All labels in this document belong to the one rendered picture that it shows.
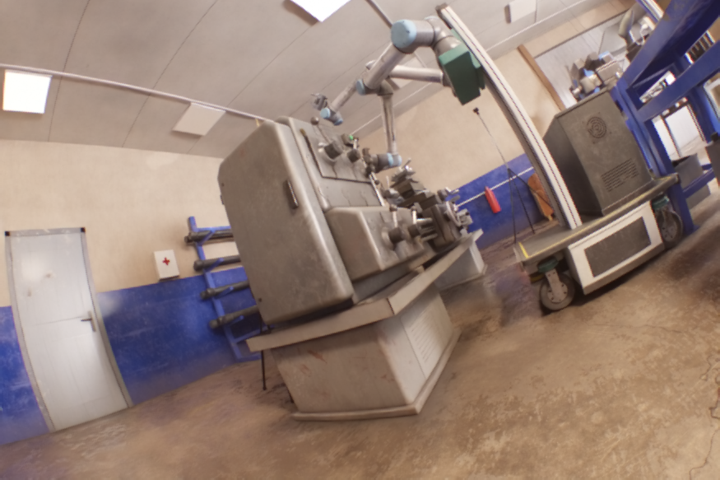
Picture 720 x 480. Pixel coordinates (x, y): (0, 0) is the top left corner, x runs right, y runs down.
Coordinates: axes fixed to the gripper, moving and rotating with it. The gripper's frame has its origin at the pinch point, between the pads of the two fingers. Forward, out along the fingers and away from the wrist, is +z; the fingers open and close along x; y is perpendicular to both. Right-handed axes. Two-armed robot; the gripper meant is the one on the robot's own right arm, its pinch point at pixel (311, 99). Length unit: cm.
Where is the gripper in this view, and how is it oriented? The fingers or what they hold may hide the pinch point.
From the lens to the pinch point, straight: 246.0
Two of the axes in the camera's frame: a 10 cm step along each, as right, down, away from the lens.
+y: 8.1, 4.0, -4.3
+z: -4.8, 0.2, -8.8
